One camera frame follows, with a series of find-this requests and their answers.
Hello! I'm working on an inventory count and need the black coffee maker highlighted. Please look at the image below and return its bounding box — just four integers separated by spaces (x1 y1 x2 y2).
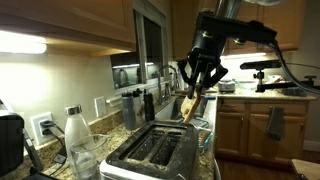
0 99 59 180

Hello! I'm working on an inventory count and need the stainless steel sink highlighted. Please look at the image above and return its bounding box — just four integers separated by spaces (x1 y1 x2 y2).
155 97 207 121

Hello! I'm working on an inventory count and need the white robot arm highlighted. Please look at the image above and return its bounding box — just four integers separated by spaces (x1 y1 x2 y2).
177 0 282 99

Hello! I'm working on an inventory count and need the wooden island cabinet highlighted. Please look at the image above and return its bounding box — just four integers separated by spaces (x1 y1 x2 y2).
215 97 310 166

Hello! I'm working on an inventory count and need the clear glass baking dish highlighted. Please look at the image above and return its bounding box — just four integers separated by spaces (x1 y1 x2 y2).
190 117 213 154

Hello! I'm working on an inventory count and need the black camera on stand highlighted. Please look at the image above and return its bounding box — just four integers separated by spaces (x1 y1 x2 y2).
239 59 320 94

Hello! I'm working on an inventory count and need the stainless steel two-slot toaster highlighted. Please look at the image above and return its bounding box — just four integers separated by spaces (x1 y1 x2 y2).
100 121 199 180

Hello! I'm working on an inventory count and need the black power plug and cable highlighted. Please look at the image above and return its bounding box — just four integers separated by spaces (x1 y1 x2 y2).
39 119 69 176

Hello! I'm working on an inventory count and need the dark towel on cabinet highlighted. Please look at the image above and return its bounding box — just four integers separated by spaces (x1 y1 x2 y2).
266 107 283 141

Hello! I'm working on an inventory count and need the under-cabinet light strip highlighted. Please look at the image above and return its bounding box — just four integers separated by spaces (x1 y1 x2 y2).
0 31 47 54

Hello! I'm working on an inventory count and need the kitchen window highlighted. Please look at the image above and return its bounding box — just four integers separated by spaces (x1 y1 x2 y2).
110 11 163 90

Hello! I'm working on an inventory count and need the grey sports water bottle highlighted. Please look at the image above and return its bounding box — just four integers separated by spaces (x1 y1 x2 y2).
122 92 136 130

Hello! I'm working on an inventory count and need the chrome kitchen faucet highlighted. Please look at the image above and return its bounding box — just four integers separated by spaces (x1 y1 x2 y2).
158 65 179 105

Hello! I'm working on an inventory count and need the wooden upper cabinet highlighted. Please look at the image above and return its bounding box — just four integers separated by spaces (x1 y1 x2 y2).
0 0 136 57

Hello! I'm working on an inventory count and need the clear glass measuring cup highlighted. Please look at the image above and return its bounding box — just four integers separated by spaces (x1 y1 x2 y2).
71 134 108 180

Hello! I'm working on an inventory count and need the white wall power outlet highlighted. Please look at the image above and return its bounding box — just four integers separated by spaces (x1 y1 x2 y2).
30 112 52 145

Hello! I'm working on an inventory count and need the white sports water bottle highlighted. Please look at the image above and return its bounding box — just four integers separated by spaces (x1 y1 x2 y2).
133 88 144 127

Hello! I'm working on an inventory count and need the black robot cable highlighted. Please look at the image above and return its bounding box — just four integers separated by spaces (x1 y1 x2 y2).
266 39 320 96

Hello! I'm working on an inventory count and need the white light switch plate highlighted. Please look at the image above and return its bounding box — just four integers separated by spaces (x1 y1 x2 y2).
94 96 106 117

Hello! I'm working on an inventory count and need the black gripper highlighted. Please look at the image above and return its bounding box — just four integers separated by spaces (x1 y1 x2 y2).
178 12 277 99

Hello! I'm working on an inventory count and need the clear bottle with steel cap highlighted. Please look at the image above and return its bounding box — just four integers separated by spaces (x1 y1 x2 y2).
65 104 91 165

